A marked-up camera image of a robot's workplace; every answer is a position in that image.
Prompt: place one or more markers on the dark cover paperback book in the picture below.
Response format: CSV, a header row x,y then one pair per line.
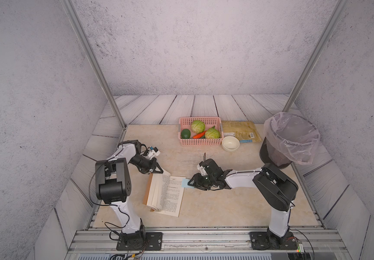
x,y
164,193

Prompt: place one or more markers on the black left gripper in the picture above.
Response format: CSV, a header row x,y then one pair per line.
x,y
153,163

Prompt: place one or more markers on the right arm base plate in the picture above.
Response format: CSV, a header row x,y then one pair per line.
x,y
269,241

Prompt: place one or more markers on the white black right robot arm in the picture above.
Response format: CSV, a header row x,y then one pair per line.
x,y
275,186

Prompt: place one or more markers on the cream ceramic bowl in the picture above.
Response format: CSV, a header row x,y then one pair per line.
x,y
230,143

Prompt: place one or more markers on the upper green cabbage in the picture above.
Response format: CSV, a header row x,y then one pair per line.
x,y
198,126

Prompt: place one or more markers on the aluminium frame post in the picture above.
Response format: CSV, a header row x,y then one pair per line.
x,y
81,35
316,53

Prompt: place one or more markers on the black bin with pink bag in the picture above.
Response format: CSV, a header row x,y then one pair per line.
x,y
289,138

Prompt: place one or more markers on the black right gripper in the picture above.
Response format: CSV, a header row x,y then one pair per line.
x,y
195,177

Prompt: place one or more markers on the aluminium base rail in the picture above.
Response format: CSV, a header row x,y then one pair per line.
x,y
315,240

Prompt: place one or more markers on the blue sticky note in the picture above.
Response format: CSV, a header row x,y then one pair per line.
x,y
185,184

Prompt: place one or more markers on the dark green avocado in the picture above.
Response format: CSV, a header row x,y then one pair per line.
x,y
185,134

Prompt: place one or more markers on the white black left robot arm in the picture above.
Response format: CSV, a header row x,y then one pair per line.
x,y
113,183

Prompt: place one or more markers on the left aluminium frame post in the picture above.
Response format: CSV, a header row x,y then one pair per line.
x,y
81,35

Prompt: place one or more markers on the green cabbage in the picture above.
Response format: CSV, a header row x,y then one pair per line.
x,y
212,133
198,126

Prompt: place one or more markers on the orange carrot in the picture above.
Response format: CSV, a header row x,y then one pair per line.
x,y
199,135

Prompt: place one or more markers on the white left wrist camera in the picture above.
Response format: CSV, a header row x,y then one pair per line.
x,y
152,152

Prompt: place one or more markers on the right aluminium frame post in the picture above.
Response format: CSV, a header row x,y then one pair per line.
x,y
316,53

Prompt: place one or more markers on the pink plastic perforated basket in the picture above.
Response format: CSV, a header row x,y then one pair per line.
x,y
185,123

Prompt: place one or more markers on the yellow noodle packet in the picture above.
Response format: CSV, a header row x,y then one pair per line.
x,y
244,131

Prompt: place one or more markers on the right green cabbage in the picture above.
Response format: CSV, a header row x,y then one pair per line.
x,y
212,133

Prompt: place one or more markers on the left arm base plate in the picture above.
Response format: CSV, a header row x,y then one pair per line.
x,y
148,241

